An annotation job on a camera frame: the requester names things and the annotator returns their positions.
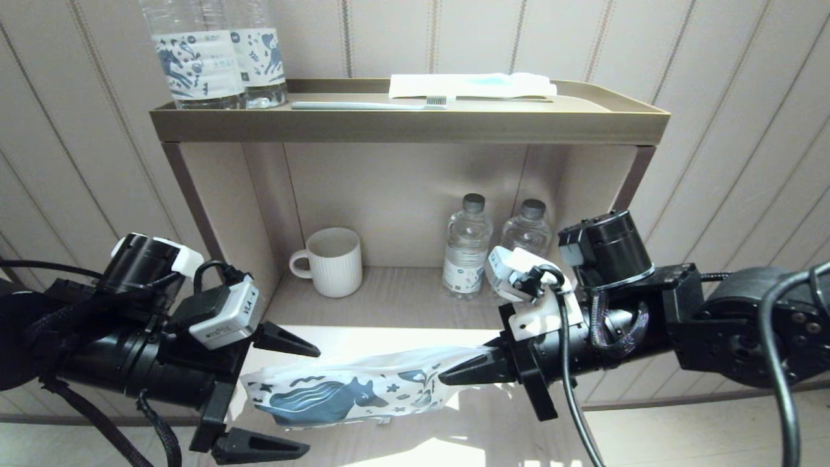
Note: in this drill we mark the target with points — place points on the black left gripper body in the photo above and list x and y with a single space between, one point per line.
220 389

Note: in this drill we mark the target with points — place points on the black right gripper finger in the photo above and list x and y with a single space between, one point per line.
496 358
486 375

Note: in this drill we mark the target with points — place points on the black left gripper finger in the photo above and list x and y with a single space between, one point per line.
259 447
279 340

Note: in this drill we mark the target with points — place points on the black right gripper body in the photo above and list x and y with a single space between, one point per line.
538 360

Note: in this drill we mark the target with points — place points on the white blue horse pouch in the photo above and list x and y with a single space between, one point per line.
337 395

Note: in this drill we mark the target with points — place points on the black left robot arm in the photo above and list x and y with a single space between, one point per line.
97 350

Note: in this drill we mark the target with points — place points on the white ribbed ceramic mug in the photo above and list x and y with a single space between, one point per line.
337 263

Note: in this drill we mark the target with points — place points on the small clear water bottle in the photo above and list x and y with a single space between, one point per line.
464 259
526 227

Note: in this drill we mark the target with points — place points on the beige wooden shelf unit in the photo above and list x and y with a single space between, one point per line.
402 126

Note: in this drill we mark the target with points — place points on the light blue toothbrush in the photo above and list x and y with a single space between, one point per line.
363 106

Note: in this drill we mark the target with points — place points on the toothbrush in white wrapper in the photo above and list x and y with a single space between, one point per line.
467 84

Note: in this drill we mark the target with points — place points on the large horse label water bottle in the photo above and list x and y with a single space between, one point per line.
262 58
198 68

